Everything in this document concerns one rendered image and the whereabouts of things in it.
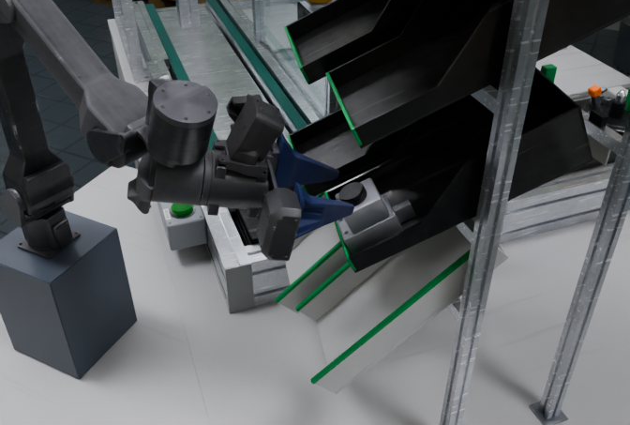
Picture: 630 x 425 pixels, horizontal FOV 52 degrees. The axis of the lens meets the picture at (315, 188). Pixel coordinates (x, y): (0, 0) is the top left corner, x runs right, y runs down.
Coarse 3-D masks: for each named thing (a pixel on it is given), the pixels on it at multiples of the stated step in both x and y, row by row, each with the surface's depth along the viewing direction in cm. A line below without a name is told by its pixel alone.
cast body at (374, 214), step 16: (352, 192) 70; (368, 192) 70; (368, 208) 69; (384, 208) 70; (400, 208) 73; (352, 224) 70; (368, 224) 71; (384, 224) 71; (400, 224) 72; (352, 240) 71; (368, 240) 72
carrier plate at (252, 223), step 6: (240, 210) 118; (246, 210) 118; (240, 216) 117; (246, 216) 116; (258, 216) 116; (246, 222) 115; (252, 222) 115; (258, 222) 115; (246, 228) 114; (252, 228) 113; (252, 234) 112; (252, 240) 111; (258, 240) 112
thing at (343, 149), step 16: (336, 112) 91; (304, 128) 92; (320, 128) 92; (336, 128) 92; (304, 144) 93; (320, 144) 91; (336, 144) 89; (352, 144) 87; (368, 144) 86; (384, 144) 81; (320, 160) 88; (336, 160) 86; (352, 160) 81; (368, 160) 82; (384, 160) 82; (352, 176) 82; (320, 192) 83
